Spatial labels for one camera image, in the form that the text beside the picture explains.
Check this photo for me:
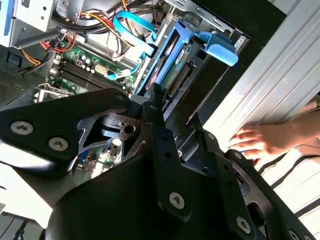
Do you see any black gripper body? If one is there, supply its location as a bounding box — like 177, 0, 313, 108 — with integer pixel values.
43, 152, 237, 240

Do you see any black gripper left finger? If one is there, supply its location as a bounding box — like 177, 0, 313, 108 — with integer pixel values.
0, 83, 194, 223

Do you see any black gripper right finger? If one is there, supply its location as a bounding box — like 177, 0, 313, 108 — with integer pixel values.
196, 112, 316, 240

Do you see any blue data wire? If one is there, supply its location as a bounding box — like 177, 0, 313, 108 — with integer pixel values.
106, 10, 159, 81

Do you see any orange red disk power wire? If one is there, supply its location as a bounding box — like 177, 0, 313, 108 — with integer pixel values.
121, 0, 138, 48

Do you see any hard disk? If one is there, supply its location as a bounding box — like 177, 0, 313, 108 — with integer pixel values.
138, 19, 240, 131

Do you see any person's hand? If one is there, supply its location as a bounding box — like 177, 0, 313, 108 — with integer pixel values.
228, 119, 304, 166

